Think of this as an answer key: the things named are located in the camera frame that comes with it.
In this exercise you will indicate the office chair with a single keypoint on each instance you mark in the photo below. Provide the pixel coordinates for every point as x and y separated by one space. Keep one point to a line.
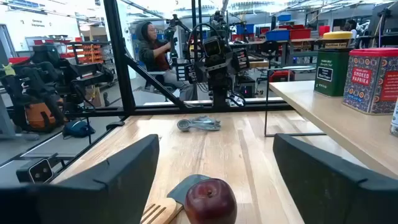
161 82

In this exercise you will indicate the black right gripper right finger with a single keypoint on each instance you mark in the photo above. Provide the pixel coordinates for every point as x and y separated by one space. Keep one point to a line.
335 199

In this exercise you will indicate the distant person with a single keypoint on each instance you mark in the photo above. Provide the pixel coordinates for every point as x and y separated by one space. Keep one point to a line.
352 26

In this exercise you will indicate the black metal rig frame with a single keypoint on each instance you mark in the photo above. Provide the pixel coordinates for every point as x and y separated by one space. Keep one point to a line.
119 62

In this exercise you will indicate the black background robot arm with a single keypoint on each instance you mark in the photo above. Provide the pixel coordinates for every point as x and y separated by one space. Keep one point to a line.
172 37

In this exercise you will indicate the orange parts bin rack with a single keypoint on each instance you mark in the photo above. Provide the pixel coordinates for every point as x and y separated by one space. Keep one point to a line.
90 53

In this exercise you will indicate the seated person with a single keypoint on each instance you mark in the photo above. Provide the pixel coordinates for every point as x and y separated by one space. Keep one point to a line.
149 53

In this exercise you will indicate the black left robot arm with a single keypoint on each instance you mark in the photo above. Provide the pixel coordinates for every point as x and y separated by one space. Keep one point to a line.
219 90

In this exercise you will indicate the red apple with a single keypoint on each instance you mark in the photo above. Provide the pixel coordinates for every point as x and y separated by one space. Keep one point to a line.
211 205

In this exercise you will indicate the cardboard box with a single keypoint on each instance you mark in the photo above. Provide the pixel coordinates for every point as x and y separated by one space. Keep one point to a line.
94 32

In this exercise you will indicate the wooden shelf black metal legs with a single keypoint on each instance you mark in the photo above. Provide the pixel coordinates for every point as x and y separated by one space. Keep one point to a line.
326 124

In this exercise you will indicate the bagel sesame seasoning glass jar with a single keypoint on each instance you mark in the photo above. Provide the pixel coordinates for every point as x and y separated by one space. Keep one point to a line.
395 121

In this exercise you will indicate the green black pepper tin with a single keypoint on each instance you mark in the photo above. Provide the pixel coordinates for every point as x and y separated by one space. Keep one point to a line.
329 84

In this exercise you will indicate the dark grey flat scraper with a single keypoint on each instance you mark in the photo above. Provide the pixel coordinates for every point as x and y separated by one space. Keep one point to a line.
183 189

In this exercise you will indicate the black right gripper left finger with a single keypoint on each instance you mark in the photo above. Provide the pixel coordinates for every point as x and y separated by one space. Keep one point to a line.
102 202

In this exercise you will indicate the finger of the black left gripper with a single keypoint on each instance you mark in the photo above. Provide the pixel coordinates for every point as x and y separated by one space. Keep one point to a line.
241 59
186 73

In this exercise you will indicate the black equipment pile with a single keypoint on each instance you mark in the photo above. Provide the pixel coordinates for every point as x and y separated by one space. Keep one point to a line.
46 74

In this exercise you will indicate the large blue storage bin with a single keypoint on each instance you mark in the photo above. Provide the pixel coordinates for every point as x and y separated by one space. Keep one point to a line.
277 35

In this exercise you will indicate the dark blue bag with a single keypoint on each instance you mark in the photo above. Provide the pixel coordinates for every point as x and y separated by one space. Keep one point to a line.
77 129

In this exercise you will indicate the red crate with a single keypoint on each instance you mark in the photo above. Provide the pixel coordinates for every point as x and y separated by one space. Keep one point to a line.
281 76

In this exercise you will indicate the small black camera box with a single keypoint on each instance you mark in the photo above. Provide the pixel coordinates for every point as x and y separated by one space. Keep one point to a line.
40 170

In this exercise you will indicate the black orange backpack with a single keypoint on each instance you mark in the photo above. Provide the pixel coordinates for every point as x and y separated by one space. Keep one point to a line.
38 115

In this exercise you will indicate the smoked paprika tin red lid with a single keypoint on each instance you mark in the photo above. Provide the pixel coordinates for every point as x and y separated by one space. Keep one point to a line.
360 93

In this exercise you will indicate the yellow lid dark spice jar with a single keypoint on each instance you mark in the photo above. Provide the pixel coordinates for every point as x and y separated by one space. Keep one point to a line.
337 35

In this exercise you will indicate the large red storage bin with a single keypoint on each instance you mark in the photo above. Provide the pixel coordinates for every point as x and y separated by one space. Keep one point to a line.
300 33

